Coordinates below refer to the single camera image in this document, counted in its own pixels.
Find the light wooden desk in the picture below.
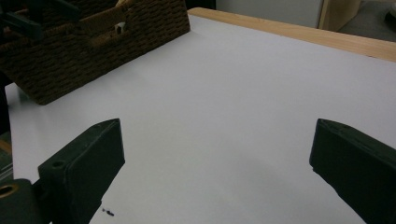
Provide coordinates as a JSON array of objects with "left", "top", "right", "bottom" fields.
[{"left": 318, "top": 0, "right": 362, "bottom": 33}]

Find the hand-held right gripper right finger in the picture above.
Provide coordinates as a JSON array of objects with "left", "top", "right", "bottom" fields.
[{"left": 309, "top": 118, "right": 396, "bottom": 224}]

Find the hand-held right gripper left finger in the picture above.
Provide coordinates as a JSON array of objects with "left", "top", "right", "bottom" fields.
[{"left": 37, "top": 118, "right": 126, "bottom": 224}]

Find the brown wicker basket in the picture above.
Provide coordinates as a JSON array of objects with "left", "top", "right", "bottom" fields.
[{"left": 0, "top": 0, "right": 191, "bottom": 105}]

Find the wooden table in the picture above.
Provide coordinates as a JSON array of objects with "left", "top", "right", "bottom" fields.
[{"left": 187, "top": 7, "right": 396, "bottom": 63}]

